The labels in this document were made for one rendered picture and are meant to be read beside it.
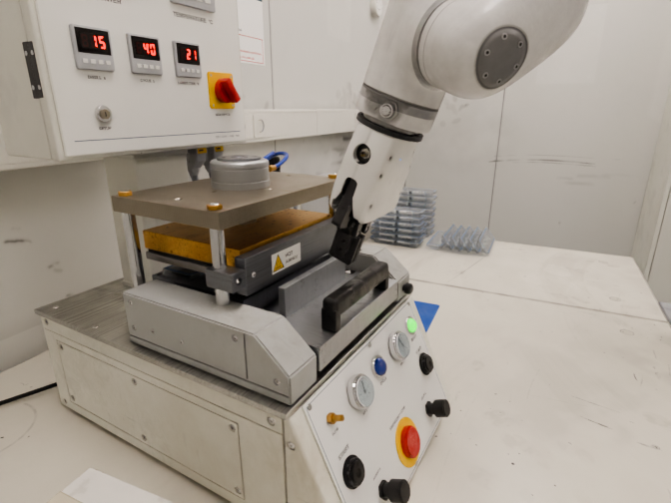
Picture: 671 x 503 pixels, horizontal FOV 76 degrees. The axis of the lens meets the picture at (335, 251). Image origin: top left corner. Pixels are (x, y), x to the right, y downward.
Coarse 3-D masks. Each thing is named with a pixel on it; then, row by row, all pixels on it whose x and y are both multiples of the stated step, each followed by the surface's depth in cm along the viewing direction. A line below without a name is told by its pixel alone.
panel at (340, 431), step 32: (416, 320) 68; (384, 352) 58; (416, 352) 65; (384, 384) 56; (416, 384) 63; (320, 416) 45; (352, 416) 49; (384, 416) 54; (416, 416) 60; (320, 448) 44; (352, 448) 48; (384, 448) 53
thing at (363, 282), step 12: (372, 264) 58; (384, 264) 58; (360, 276) 54; (372, 276) 55; (384, 276) 58; (348, 288) 50; (360, 288) 52; (372, 288) 56; (384, 288) 60; (324, 300) 48; (336, 300) 48; (348, 300) 50; (324, 312) 48; (336, 312) 48; (324, 324) 49; (336, 324) 48
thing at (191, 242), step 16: (176, 224) 59; (240, 224) 59; (256, 224) 59; (272, 224) 59; (288, 224) 59; (304, 224) 59; (144, 240) 57; (160, 240) 55; (176, 240) 53; (192, 240) 52; (208, 240) 52; (240, 240) 52; (256, 240) 52; (272, 240) 53; (160, 256) 56; (176, 256) 55; (192, 256) 53; (208, 256) 51
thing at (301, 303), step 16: (304, 272) 55; (320, 272) 57; (336, 272) 61; (288, 288) 51; (304, 288) 54; (320, 288) 58; (336, 288) 60; (272, 304) 55; (288, 304) 51; (304, 304) 55; (320, 304) 55; (368, 304) 55; (384, 304) 60; (288, 320) 51; (304, 320) 51; (320, 320) 51; (352, 320) 52; (368, 320) 56; (304, 336) 48; (320, 336) 48; (336, 336) 49; (352, 336) 52; (320, 352) 46; (336, 352) 49; (320, 368) 46
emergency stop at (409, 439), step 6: (408, 426) 57; (402, 432) 56; (408, 432) 56; (414, 432) 57; (402, 438) 55; (408, 438) 56; (414, 438) 57; (402, 444) 55; (408, 444) 55; (414, 444) 56; (402, 450) 55; (408, 450) 55; (414, 450) 56; (408, 456) 55; (414, 456) 56
